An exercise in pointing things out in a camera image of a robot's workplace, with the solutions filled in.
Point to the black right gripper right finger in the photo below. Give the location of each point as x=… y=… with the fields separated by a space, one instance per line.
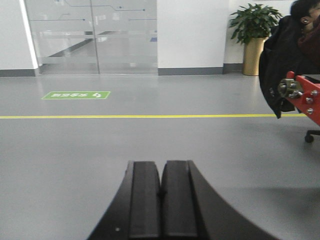
x=192 y=210

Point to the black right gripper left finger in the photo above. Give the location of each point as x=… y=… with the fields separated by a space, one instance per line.
x=134 y=212

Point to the black office chair base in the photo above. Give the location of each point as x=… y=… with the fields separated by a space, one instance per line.
x=309 y=137

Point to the green floor sign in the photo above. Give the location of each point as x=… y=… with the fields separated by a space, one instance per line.
x=76 y=95

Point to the glass door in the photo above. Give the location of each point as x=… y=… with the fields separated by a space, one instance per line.
x=94 y=36

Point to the person in black jacket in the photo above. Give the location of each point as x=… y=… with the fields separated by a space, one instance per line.
x=294 y=45

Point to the potted green plant gold pot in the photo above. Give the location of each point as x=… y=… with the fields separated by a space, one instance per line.
x=251 y=26

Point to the red metal bracket with bolts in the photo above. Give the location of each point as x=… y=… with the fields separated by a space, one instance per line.
x=303 y=91

